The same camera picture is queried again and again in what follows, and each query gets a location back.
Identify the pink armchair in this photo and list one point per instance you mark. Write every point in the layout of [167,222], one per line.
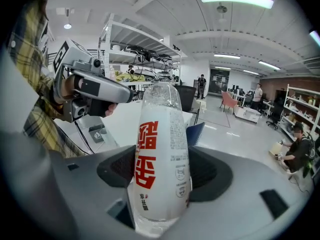
[228,100]

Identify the person's left forearm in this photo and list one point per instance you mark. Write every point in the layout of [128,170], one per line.
[42,119]

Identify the black mesh office chair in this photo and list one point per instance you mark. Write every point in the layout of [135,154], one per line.
[186,96]

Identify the yellow-green cloth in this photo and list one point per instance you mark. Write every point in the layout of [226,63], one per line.
[130,77]

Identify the black swivel chair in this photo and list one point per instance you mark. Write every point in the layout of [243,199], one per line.
[276,114]

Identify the yellow plaid shirt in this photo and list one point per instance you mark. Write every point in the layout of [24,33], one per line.
[27,49]

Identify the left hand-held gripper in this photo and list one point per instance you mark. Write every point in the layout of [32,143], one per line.
[75,56]

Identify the white plastic stool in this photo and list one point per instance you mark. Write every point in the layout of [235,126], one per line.
[201,105]

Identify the round ceiling light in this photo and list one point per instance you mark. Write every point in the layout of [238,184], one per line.
[67,26]

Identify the black door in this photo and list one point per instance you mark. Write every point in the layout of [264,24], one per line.
[219,81]

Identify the white low cabinet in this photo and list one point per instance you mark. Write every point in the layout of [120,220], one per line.
[247,115]

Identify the clear plastic bottle red label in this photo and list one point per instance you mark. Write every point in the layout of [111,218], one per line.
[160,146]

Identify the person's left hand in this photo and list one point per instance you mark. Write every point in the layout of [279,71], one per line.
[71,85]

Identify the dark blue chair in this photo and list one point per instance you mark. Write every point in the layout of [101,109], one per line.
[195,134]

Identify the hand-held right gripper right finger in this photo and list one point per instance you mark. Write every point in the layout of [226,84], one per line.
[237,201]

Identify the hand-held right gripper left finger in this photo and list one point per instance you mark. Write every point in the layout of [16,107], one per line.
[95,196]

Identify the white metal shelf rack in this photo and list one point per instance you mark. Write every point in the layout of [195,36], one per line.
[130,36]

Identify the white storage shelf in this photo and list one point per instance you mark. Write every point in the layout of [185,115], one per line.
[300,109]

